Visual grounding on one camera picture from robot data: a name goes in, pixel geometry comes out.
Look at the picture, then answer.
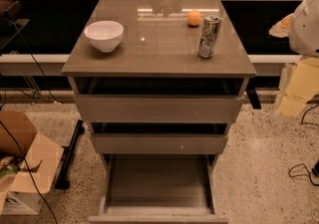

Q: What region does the black cable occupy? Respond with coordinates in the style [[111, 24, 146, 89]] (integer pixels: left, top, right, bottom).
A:
[[0, 18, 61, 224], [287, 103, 319, 187]]

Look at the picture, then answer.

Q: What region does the bottom grey open drawer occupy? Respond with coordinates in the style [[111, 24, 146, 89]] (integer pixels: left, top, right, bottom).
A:
[[89, 154, 228, 224]]

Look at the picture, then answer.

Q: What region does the white ceramic bowl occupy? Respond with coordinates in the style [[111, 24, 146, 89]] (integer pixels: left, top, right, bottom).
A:
[[84, 21, 124, 53]]

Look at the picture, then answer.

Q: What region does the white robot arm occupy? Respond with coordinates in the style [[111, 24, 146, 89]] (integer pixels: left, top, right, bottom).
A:
[[269, 0, 319, 120]]

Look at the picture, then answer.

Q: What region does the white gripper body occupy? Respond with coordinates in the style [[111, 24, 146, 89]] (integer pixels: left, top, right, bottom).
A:
[[285, 57, 319, 103]]

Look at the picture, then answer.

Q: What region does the brown cardboard box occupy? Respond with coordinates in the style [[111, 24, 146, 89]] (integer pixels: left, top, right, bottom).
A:
[[0, 111, 63, 215]]

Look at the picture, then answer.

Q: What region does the middle grey drawer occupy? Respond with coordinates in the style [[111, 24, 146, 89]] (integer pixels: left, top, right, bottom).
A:
[[91, 122, 229, 154]]

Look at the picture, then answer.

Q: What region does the black metal floor bar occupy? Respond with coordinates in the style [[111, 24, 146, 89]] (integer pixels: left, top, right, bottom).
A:
[[55, 119, 85, 190]]

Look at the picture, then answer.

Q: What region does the top grey drawer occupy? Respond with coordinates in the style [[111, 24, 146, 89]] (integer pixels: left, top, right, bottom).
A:
[[70, 77, 247, 123]]

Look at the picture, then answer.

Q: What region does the grey drawer cabinet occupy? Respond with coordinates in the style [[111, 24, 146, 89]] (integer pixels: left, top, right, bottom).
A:
[[61, 0, 257, 224]]

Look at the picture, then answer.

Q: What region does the black table leg right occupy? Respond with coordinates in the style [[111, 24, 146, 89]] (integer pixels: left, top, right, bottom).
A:
[[246, 79, 261, 110]]

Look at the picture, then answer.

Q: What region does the silver redbull can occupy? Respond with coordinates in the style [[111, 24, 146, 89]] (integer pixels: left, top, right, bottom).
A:
[[198, 14, 221, 59]]

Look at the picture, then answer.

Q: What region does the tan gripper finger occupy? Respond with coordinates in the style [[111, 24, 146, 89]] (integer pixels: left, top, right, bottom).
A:
[[269, 13, 294, 38], [272, 94, 306, 122]]

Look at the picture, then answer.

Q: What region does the orange fruit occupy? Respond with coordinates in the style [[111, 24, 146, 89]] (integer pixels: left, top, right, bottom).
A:
[[187, 10, 201, 27]]

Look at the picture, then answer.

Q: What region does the black cable on right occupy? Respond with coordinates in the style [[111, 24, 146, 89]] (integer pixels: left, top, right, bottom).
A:
[[287, 103, 319, 187]]

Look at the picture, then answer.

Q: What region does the black cable on left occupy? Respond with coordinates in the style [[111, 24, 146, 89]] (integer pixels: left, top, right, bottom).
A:
[[0, 18, 61, 224]]

